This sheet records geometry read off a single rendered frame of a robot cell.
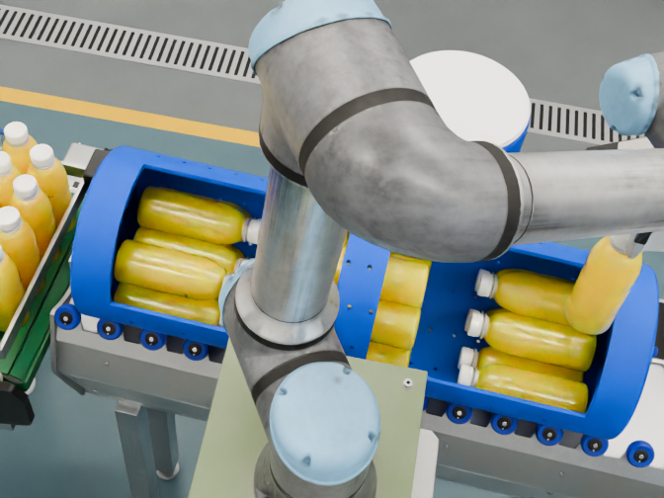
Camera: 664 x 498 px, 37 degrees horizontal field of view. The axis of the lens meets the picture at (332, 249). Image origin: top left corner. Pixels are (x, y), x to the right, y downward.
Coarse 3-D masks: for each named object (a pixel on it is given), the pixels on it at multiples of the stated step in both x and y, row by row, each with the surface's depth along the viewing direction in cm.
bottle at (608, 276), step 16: (608, 240) 132; (592, 256) 133; (608, 256) 131; (624, 256) 130; (640, 256) 131; (592, 272) 134; (608, 272) 131; (624, 272) 131; (576, 288) 139; (592, 288) 135; (608, 288) 133; (624, 288) 133; (576, 304) 140; (592, 304) 137; (608, 304) 136; (576, 320) 141; (592, 320) 140; (608, 320) 140
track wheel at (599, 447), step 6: (582, 438) 164; (588, 438) 163; (594, 438) 163; (582, 444) 164; (588, 444) 163; (594, 444) 163; (600, 444) 163; (606, 444) 163; (582, 450) 164; (588, 450) 164; (594, 450) 164; (600, 450) 164; (606, 450) 163
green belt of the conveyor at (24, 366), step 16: (80, 208) 192; (64, 240) 187; (64, 256) 185; (48, 272) 182; (64, 272) 183; (48, 288) 181; (64, 288) 182; (32, 304) 178; (48, 304) 179; (32, 320) 176; (48, 320) 177; (0, 336) 174; (16, 336) 174; (32, 336) 174; (48, 336) 177; (16, 352) 172; (32, 352) 173; (0, 368) 170; (16, 368) 171; (32, 368) 173
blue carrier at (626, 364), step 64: (128, 192) 152; (192, 192) 174; (256, 192) 156; (384, 256) 150; (512, 256) 169; (576, 256) 154; (128, 320) 159; (192, 320) 155; (448, 320) 175; (640, 320) 147; (448, 384) 152; (640, 384) 146
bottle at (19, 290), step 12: (0, 264) 162; (12, 264) 164; (0, 276) 162; (12, 276) 164; (0, 288) 164; (12, 288) 165; (0, 300) 166; (12, 300) 168; (0, 312) 169; (12, 312) 170; (0, 324) 172; (24, 324) 175
